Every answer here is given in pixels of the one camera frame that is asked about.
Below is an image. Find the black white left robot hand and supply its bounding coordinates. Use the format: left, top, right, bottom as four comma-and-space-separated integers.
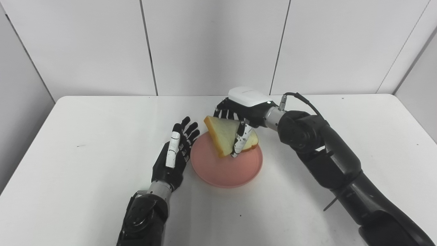
151, 117, 200, 192

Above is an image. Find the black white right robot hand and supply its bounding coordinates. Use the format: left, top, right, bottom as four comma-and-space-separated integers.
214, 87, 273, 158

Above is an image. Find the slice of white bread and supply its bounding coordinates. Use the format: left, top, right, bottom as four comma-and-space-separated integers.
204, 115, 259, 159

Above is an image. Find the pink round plate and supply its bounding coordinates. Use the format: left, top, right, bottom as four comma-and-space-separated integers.
190, 132, 264, 188

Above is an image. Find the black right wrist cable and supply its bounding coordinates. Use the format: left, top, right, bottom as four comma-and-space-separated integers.
278, 92, 323, 118

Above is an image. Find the black cable tie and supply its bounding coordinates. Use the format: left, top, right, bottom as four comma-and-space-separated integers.
324, 196, 342, 211

